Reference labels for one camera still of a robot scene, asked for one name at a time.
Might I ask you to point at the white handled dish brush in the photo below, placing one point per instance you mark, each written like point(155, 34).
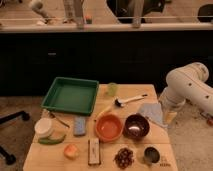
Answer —
point(123, 102)

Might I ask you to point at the green plastic cup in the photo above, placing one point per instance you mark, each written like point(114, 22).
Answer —
point(112, 89)

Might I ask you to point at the grey blue folded cloth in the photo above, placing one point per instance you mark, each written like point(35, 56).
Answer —
point(153, 112)

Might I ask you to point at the dark brown bowl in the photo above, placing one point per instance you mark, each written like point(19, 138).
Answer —
point(136, 127)

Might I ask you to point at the black handled utensil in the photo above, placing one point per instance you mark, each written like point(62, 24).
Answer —
point(60, 121)

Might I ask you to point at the orange peach toy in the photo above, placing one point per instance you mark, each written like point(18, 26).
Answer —
point(71, 151)

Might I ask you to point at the orange bowl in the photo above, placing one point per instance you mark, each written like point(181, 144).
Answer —
point(108, 128)

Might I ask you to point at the blue sponge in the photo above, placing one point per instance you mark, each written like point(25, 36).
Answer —
point(79, 126)

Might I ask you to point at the whiteboard eraser block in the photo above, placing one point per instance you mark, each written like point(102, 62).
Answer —
point(94, 152)

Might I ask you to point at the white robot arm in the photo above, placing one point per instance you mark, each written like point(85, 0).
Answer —
point(188, 83)

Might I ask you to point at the small metal cup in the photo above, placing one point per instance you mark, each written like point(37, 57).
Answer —
point(151, 155)

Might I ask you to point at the bunch of dark grapes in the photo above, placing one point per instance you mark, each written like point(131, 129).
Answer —
point(124, 158)

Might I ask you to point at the green plastic tray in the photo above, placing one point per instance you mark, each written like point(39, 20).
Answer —
point(71, 95)

